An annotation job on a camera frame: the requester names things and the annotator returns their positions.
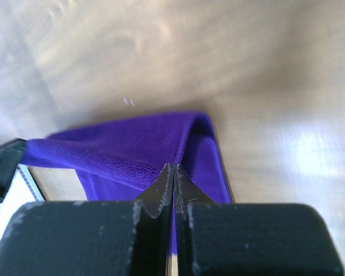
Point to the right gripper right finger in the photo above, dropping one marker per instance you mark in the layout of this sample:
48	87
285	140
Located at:
249	239

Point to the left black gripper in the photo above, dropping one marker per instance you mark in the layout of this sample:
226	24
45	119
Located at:
11	154

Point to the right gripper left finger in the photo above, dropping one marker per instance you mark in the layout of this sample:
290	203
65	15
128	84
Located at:
92	237

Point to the purple towel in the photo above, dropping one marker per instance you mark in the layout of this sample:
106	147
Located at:
117	160

